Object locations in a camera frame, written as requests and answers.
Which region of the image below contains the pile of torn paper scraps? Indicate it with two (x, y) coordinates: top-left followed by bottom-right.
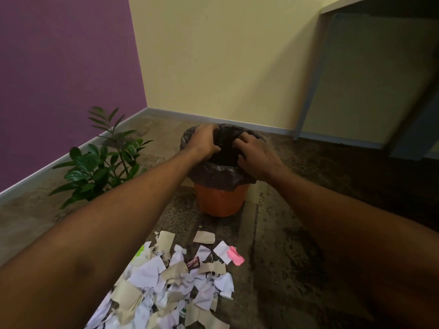
(84, 230), (237, 329)

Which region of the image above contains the person's right forearm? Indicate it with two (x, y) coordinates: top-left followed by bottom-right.
(266, 166), (439, 329)

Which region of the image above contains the grey door frame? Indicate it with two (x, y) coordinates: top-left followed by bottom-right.
(292, 0), (439, 162)

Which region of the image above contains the dark plastic bin bag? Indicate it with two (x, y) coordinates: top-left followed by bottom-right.
(180, 123), (267, 193)

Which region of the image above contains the pink paper scrap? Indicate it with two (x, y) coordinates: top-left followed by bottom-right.
(227, 246), (246, 266)

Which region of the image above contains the person's left hand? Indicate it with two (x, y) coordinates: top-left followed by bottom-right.
(186, 124), (222, 165)

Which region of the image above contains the person's left forearm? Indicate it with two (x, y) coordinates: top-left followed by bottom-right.
(0, 149), (203, 329)

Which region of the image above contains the person's right hand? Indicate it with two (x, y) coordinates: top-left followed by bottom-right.
(233, 131), (286, 184)

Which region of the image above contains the green leafy potted plant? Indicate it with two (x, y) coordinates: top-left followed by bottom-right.
(48, 106), (154, 210)

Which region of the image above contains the grey skirting board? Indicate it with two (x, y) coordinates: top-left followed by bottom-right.
(0, 107), (439, 202)

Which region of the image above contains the orange plastic waste bin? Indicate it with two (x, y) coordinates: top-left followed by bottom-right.
(194, 181), (250, 218)

